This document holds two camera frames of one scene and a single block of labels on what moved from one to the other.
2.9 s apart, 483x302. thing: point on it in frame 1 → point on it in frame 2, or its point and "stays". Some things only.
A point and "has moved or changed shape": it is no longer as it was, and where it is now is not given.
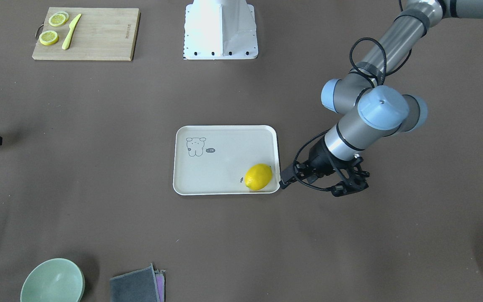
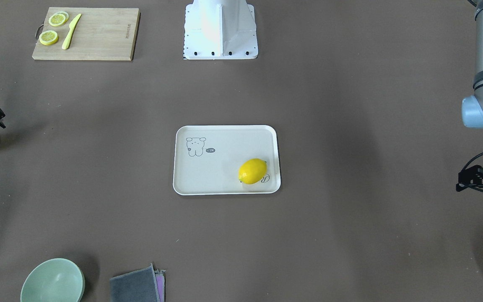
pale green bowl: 53,280 stays
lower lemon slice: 48,37 stays
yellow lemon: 258,176 has moved or changed shape
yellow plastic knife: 65,44 stays
